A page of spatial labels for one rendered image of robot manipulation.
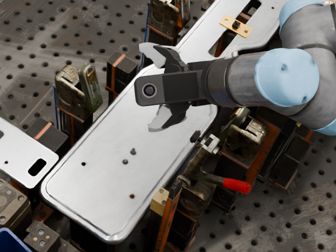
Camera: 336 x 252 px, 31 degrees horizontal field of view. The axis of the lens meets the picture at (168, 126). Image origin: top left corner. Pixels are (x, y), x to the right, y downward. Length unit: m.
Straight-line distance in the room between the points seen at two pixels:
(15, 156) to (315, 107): 0.72
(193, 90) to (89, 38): 1.03
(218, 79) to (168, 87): 0.09
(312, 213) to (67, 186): 0.72
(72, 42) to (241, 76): 1.13
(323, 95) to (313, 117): 0.03
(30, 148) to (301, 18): 0.68
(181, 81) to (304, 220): 0.87
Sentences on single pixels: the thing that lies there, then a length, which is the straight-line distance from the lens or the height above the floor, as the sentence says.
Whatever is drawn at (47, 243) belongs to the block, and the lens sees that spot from 1.17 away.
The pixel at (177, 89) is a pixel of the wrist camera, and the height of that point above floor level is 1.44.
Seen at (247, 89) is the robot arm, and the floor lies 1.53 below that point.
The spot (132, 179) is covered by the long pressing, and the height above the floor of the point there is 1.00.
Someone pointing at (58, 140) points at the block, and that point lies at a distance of 1.38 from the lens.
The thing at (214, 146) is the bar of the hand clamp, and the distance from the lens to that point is 1.12.
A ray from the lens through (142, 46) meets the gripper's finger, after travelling 1.03.
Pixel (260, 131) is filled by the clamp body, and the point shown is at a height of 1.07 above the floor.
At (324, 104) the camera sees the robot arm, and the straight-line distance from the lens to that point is 0.86.
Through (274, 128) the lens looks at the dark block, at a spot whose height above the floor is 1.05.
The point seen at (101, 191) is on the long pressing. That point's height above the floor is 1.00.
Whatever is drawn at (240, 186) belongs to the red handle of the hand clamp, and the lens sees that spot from 1.17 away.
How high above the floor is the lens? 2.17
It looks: 58 degrees down
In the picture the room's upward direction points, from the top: 12 degrees clockwise
